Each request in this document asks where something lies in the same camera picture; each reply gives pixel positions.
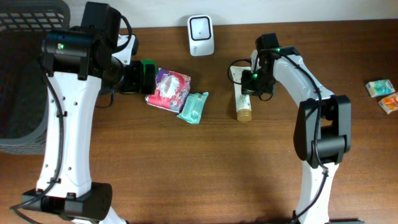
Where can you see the white floral tube gold cap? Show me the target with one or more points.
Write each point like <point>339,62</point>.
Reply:
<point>243,103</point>

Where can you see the green lidded jar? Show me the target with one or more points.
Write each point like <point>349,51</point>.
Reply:
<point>148,76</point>

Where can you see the white barcode scanner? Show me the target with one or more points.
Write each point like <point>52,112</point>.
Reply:
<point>201,36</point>

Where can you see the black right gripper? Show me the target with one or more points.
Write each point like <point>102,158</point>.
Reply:
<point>249,89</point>

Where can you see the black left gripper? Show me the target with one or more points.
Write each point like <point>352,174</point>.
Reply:
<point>134,84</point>

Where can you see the grey plastic basket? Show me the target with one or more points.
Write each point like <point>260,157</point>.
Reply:
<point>24,106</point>

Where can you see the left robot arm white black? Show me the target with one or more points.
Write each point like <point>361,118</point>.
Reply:
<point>78,65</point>

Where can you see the orange small tissue box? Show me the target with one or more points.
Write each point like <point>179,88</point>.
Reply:
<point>389,103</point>

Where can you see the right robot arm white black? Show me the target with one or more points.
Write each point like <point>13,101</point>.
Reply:
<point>322,134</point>

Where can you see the teal wet wipes packet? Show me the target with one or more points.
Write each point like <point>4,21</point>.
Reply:
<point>193,107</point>

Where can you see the teal small tissue box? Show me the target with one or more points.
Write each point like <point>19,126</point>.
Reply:
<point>380,88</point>

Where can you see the red purple snack packet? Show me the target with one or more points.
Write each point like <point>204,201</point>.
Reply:
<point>171,91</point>

